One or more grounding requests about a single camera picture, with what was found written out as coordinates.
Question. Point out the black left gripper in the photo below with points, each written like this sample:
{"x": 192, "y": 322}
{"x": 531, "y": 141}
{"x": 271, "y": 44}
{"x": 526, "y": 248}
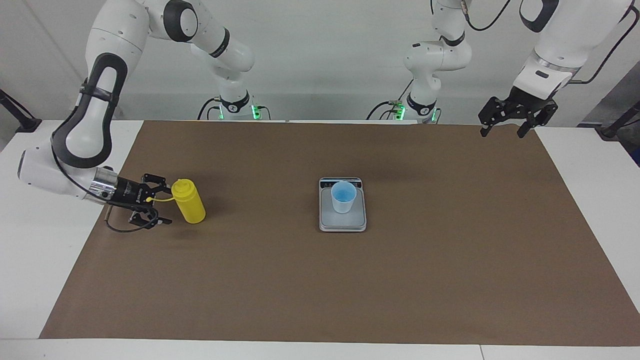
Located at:
{"x": 525, "y": 104}

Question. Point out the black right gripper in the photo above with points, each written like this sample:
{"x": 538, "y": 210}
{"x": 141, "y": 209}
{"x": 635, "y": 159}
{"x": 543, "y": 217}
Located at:
{"x": 127, "y": 192}

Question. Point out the yellow squeeze bottle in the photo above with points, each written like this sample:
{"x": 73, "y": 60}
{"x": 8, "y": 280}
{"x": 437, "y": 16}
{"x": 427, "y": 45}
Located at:
{"x": 190, "y": 206}

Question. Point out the light blue plastic cup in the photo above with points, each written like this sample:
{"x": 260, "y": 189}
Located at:
{"x": 343, "y": 202}

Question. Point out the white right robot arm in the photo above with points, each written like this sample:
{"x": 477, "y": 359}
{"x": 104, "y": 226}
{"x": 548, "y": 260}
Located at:
{"x": 115, "y": 35}

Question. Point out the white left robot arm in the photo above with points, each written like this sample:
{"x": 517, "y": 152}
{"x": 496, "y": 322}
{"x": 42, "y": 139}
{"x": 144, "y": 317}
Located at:
{"x": 565, "y": 45}

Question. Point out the silver digital kitchen scale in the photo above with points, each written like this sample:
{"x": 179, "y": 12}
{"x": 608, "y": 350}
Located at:
{"x": 342, "y": 222}

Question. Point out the black clamp stand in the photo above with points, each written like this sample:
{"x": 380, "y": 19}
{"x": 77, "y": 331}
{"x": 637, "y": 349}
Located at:
{"x": 25, "y": 122}
{"x": 617, "y": 127}

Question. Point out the blue plastic object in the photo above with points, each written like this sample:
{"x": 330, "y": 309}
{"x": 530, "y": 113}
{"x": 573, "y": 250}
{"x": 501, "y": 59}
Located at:
{"x": 636, "y": 158}

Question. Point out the brown paper table mat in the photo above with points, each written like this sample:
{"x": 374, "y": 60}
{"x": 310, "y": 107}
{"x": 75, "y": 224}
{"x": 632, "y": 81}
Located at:
{"x": 320, "y": 285}

